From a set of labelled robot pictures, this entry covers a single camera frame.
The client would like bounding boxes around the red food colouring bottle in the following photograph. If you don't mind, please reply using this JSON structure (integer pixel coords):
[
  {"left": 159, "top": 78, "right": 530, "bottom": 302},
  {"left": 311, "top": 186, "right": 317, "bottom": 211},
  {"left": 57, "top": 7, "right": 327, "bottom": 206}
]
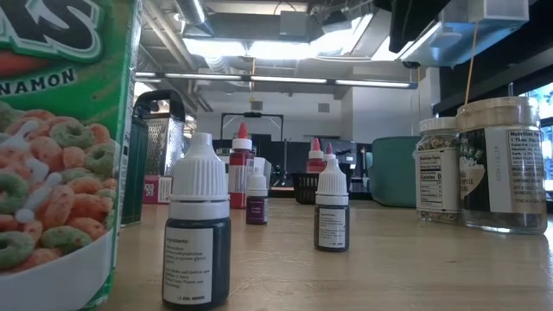
[
  {"left": 306, "top": 137, "right": 327, "bottom": 175},
  {"left": 227, "top": 122, "right": 257, "bottom": 211}
]

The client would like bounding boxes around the dark background workstation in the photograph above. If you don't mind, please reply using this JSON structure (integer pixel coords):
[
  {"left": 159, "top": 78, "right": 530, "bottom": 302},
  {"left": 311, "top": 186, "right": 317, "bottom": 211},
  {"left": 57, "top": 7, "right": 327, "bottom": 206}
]
[{"left": 254, "top": 133, "right": 372, "bottom": 194}]

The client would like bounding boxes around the small black plastic basket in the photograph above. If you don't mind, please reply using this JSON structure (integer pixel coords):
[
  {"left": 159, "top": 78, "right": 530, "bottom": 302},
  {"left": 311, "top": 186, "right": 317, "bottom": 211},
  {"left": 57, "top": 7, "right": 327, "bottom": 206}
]
[{"left": 290, "top": 171, "right": 321, "bottom": 206}]

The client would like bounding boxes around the small purple dropper bottle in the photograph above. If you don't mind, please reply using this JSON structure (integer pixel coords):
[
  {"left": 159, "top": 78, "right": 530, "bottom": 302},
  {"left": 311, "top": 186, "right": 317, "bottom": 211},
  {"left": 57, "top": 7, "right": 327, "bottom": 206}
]
[{"left": 245, "top": 167, "right": 270, "bottom": 226}]

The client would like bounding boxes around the long linear ceiling light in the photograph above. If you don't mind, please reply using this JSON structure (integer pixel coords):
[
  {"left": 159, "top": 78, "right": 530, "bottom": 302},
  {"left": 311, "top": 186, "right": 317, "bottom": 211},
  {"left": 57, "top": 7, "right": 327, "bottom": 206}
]
[{"left": 134, "top": 71, "right": 419, "bottom": 91}]

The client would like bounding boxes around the teal plastic bin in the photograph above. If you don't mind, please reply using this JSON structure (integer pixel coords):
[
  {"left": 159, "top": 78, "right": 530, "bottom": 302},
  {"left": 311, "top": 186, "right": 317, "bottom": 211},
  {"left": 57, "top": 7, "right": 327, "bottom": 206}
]
[{"left": 369, "top": 136, "right": 423, "bottom": 209}]

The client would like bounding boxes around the pink snack box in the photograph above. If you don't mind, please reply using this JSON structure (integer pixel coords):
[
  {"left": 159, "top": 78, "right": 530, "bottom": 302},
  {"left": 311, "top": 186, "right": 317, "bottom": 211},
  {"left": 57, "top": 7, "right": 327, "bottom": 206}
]
[{"left": 142, "top": 175, "right": 174, "bottom": 205}]

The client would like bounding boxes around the white-lidded spice jar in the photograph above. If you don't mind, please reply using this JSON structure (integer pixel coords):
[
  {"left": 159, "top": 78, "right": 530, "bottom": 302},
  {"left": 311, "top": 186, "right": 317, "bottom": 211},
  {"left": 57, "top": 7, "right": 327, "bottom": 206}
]
[{"left": 415, "top": 116, "right": 461, "bottom": 225}]

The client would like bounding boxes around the green cereal box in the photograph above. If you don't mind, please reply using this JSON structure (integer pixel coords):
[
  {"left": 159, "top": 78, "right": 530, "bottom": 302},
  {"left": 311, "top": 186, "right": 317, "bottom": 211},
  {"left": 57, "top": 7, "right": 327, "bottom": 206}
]
[{"left": 0, "top": 0, "right": 144, "bottom": 311}]

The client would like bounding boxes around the black background gantry frame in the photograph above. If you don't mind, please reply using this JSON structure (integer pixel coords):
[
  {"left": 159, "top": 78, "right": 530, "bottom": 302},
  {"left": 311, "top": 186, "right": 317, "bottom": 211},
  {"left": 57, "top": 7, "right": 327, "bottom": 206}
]
[{"left": 219, "top": 111, "right": 285, "bottom": 142}]

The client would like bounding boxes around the metal box grater black handle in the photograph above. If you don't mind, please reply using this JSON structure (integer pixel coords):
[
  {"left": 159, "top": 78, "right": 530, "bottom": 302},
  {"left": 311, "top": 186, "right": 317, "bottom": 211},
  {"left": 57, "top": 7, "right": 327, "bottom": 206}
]
[{"left": 132, "top": 89, "right": 188, "bottom": 178}]

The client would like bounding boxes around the pale overhead duct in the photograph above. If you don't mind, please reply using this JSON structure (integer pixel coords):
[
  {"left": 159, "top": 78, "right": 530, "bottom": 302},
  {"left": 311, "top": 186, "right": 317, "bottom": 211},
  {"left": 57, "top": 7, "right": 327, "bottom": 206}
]
[{"left": 399, "top": 0, "right": 531, "bottom": 69}]

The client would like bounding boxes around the yellow hanging cord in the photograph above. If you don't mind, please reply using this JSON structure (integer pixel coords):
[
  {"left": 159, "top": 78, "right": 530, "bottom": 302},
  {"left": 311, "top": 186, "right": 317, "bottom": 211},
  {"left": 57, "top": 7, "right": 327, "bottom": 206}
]
[{"left": 464, "top": 21, "right": 480, "bottom": 105}]

